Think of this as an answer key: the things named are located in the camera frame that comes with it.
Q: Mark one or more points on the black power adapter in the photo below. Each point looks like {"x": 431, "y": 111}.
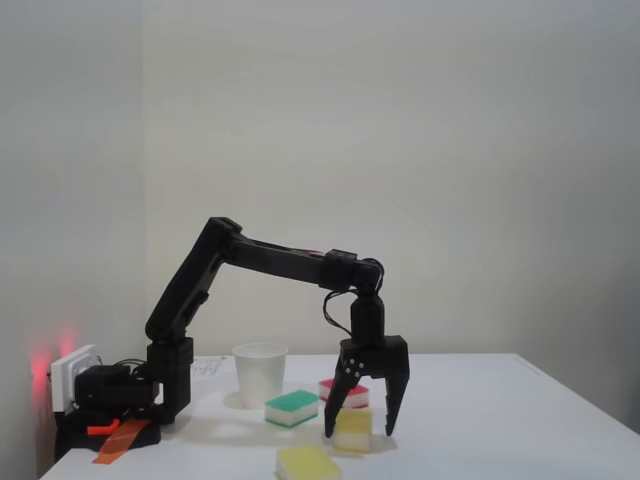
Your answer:
{"x": 110, "y": 387}

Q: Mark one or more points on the white paper cup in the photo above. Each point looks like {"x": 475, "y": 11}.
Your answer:
{"x": 260, "y": 375}

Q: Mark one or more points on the orange table clamp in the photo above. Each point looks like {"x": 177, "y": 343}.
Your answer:
{"x": 120, "y": 440}

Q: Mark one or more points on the yellow sponge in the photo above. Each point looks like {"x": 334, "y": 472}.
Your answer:
{"x": 307, "y": 460}
{"x": 356, "y": 422}

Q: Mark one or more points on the red sponge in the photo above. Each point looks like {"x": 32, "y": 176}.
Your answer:
{"x": 327, "y": 385}

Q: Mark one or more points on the green sponge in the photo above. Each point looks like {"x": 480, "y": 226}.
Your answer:
{"x": 292, "y": 400}

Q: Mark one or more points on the white power strip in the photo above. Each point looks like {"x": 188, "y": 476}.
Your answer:
{"x": 62, "y": 380}

